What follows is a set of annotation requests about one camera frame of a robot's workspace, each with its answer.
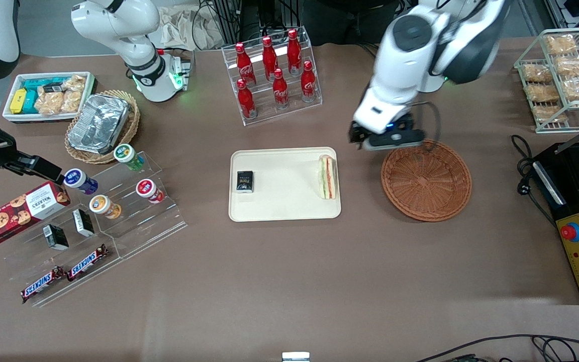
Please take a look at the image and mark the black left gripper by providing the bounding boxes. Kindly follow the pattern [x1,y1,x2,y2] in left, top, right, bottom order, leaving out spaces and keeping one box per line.
[348,112,417,146]

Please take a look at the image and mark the triangular sandwich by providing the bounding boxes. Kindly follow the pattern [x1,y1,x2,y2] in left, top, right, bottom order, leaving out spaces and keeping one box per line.
[318,154,337,200]

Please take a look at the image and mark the aluminium foil tray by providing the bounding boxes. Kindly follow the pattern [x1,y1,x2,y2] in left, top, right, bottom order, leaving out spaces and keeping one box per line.
[67,94,130,155]

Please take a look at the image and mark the brown round wicker basket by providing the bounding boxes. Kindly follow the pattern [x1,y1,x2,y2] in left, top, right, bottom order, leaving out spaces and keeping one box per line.
[381,140,472,222]

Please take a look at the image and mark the cream plastic tray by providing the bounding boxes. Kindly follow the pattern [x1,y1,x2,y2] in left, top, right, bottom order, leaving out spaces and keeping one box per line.
[229,147,342,222]

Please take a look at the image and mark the tan wicker basket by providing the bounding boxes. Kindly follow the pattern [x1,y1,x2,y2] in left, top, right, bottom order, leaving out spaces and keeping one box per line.
[65,90,141,165]

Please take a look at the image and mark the blue purple can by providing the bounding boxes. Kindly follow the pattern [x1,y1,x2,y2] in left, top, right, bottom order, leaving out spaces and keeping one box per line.
[63,168,99,196]

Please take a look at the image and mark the red Walkers cookie box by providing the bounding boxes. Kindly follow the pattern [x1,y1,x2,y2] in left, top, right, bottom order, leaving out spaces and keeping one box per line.
[0,181,71,247]

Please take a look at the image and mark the white plastic bin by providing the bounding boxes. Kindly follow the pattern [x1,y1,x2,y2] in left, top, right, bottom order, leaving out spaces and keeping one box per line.
[2,72,97,124]

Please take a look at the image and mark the small black carton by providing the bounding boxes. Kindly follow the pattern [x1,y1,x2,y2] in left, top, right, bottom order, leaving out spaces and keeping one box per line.
[72,208,95,238]
[42,224,70,251]

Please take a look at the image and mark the clear bag of crackers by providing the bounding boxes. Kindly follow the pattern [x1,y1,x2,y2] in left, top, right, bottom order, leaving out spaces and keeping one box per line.
[35,90,65,116]
[61,75,87,113]

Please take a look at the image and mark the teal box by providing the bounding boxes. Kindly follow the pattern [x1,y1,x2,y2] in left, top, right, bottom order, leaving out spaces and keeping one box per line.
[21,90,40,114]
[22,77,67,94]

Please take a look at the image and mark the orange can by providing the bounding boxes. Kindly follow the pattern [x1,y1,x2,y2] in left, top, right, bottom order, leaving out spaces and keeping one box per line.
[88,194,122,220]

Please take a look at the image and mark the red cola bottle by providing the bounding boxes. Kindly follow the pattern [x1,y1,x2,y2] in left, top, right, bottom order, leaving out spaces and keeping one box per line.
[235,42,256,86]
[286,29,303,76]
[300,60,318,103]
[236,79,258,120]
[271,68,291,110]
[261,36,279,81]

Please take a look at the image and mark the yellow packet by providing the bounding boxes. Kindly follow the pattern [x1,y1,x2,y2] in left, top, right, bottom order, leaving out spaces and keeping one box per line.
[10,88,28,115]

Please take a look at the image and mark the green lid can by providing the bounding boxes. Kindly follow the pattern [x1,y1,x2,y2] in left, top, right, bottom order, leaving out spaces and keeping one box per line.
[113,143,146,172]

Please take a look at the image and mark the clear acrylic stepped shelf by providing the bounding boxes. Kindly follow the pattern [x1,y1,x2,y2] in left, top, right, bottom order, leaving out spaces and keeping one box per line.
[0,196,122,308]
[87,151,188,260]

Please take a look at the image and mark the clear acrylic bottle rack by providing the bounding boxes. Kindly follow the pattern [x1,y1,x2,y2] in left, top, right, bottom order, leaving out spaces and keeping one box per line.
[222,26,323,126]

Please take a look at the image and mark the Snickers bar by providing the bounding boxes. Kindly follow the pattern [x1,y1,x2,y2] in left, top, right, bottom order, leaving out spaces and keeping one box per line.
[66,244,109,282]
[21,265,67,304]

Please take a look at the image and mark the red can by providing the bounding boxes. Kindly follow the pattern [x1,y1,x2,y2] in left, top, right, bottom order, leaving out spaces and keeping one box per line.
[135,178,165,204]

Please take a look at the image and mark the small black box white print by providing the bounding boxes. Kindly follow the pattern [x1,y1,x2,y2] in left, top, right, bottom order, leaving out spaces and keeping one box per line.
[236,170,254,194]

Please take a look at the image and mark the small interface box green light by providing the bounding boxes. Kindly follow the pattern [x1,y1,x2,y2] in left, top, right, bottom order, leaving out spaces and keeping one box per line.
[170,54,193,92]

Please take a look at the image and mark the beige cloth bag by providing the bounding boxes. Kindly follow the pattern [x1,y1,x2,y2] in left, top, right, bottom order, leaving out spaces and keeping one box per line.
[155,4,226,51]

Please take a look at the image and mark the black machine yellow control panel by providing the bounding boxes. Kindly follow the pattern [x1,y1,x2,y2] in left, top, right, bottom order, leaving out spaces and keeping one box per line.
[533,116,579,306]

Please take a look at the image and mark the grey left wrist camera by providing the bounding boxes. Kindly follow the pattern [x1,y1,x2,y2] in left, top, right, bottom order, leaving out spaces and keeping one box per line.
[362,129,426,152]

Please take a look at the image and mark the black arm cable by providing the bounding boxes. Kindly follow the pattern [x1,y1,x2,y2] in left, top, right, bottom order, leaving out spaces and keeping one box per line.
[409,101,442,152]

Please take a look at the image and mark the black power cable with plug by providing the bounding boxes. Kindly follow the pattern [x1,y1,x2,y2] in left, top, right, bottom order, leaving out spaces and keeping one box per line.
[510,134,557,225]

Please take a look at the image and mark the black cable bundle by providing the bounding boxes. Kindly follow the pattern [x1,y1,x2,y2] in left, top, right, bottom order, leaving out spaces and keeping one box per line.
[190,0,243,51]

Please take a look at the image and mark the white wire rack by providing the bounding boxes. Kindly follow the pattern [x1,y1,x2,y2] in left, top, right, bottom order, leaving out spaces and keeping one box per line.
[514,27,579,134]

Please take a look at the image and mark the black cables at table edge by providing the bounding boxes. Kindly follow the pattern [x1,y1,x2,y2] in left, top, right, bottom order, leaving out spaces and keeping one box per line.
[415,334,579,362]

